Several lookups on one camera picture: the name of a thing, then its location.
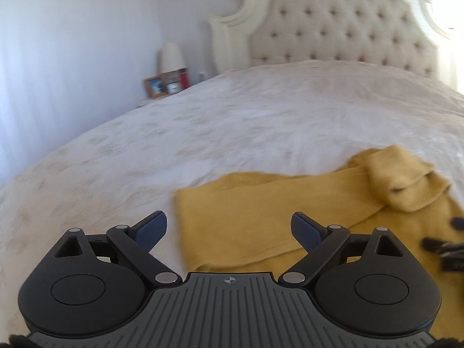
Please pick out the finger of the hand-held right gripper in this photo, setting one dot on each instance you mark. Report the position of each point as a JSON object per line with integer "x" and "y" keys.
{"x": 433, "y": 245}
{"x": 457, "y": 223}

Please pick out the small photo frame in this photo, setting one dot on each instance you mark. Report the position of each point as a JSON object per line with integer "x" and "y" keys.
{"x": 174, "y": 86}

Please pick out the mustard yellow knit sweater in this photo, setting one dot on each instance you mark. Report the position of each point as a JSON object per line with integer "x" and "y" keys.
{"x": 235, "y": 217}

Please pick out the wooden picture frame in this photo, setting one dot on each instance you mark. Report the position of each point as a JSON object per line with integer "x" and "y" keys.
{"x": 156, "y": 87}

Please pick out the white table lamp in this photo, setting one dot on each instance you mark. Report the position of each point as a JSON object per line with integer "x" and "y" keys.
{"x": 170, "y": 58}

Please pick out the white curtain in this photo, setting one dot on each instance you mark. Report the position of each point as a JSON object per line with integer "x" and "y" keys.
{"x": 54, "y": 61}

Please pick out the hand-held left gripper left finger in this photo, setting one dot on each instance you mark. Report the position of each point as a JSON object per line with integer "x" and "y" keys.
{"x": 153, "y": 229}

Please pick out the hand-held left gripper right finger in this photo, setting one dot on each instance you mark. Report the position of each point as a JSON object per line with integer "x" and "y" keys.
{"x": 306, "y": 230}

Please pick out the cream tufted headboard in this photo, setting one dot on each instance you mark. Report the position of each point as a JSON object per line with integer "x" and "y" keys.
{"x": 344, "y": 18}

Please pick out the red candle jar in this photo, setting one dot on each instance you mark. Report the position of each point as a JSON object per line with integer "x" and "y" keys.
{"x": 184, "y": 79}

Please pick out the white floral bedspread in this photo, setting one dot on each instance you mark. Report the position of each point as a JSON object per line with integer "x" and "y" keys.
{"x": 217, "y": 123}

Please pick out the white wall outlet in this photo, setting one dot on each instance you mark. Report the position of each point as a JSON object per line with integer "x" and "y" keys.
{"x": 203, "y": 76}

